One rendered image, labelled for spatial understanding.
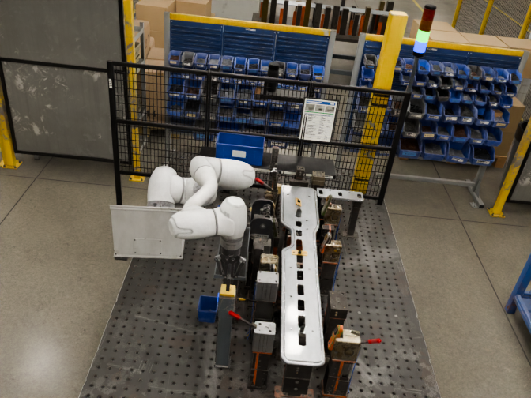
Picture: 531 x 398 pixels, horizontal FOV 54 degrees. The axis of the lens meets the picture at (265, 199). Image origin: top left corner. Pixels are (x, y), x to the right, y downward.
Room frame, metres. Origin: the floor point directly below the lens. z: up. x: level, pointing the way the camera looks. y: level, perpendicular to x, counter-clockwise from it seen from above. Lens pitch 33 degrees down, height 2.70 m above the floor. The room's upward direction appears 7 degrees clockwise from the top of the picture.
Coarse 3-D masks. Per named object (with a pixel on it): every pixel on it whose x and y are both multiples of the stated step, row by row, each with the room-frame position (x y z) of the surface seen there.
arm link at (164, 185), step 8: (160, 168) 2.57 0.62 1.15; (168, 168) 2.59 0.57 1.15; (152, 176) 2.54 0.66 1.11; (160, 176) 2.52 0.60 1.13; (168, 176) 2.54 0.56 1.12; (176, 176) 2.57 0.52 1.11; (152, 184) 2.49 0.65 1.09; (160, 184) 2.49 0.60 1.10; (168, 184) 2.50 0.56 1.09; (176, 184) 2.52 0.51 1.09; (152, 192) 2.46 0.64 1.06; (160, 192) 2.45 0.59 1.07; (168, 192) 2.47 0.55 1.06; (176, 192) 2.49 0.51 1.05; (152, 200) 2.43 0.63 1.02; (160, 200) 2.42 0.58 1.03; (168, 200) 2.44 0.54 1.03; (176, 200) 2.49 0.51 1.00
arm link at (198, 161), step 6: (198, 156) 2.18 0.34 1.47; (204, 156) 2.20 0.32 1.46; (192, 162) 2.14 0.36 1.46; (198, 162) 2.11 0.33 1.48; (204, 162) 2.11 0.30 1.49; (210, 162) 2.13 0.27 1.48; (216, 162) 2.15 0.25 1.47; (192, 168) 2.09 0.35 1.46; (216, 168) 2.12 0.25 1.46; (192, 174) 2.07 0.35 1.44; (216, 174) 2.11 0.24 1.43
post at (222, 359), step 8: (224, 296) 1.61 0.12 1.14; (224, 304) 1.60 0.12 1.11; (232, 304) 1.60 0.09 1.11; (224, 312) 1.60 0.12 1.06; (224, 320) 1.61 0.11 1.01; (224, 328) 1.61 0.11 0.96; (224, 336) 1.61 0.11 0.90; (216, 344) 1.61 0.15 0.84; (224, 344) 1.61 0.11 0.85; (216, 352) 1.61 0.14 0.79; (224, 352) 1.61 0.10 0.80; (216, 360) 1.61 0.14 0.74; (224, 360) 1.61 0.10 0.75; (224, 368) 1.60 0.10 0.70
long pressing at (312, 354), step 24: (288, 192) 2.71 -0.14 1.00; (312, 192) 2.75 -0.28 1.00; (288, 216) 2.45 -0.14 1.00; (312, 216) 2.48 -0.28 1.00; (312, 240) 2.26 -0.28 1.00; (288, 264) 2.04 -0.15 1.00; (312, 264) 2.06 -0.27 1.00; (288, 288) 1.86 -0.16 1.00; (312, 288) 1.88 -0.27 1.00; (288, 312) 1.70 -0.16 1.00; (312, 312) 1.72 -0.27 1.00; (288, 336) 1.56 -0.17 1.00; (312, 336) 1.58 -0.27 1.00; (288, 360) 1.44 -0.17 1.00; (312, 360) 1.45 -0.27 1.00
